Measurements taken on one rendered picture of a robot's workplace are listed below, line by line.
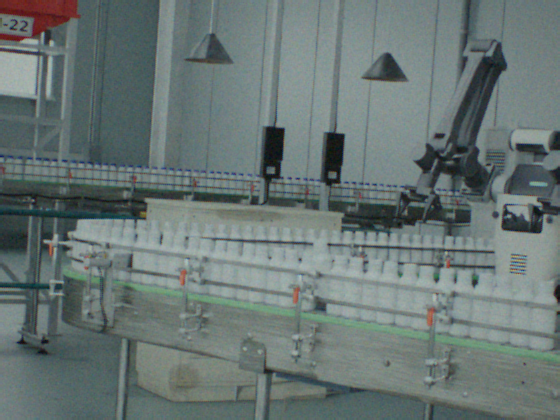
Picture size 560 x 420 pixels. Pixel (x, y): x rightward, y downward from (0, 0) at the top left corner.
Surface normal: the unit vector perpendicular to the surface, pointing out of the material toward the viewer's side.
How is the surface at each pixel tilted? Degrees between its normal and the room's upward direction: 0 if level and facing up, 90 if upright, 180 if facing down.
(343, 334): 90
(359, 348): 90
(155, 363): 90
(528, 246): 90
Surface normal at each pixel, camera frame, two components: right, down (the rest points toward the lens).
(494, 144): -0.87, -0.04
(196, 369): 0.50, 0.08
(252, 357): -0.67, -0.01
